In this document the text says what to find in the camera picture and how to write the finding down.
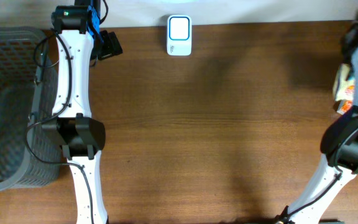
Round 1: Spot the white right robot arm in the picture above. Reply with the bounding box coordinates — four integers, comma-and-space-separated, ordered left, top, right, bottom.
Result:
274, 12, 358, 223

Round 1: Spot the orange small box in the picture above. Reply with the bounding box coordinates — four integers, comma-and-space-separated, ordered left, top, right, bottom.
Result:
337, 100, 352, 115

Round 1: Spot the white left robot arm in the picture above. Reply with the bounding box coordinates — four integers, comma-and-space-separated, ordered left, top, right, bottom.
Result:
42, 1, 122, 224

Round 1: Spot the yellow snack bag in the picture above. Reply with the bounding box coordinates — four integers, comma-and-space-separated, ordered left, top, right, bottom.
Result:
333, 63, 355, 101

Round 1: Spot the white barcode scanner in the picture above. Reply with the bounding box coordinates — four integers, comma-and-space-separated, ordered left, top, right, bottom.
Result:
167, 14, 193, 56

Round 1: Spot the grey plastic basket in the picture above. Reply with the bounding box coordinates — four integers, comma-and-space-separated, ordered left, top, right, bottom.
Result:
0, 27, 61, 191

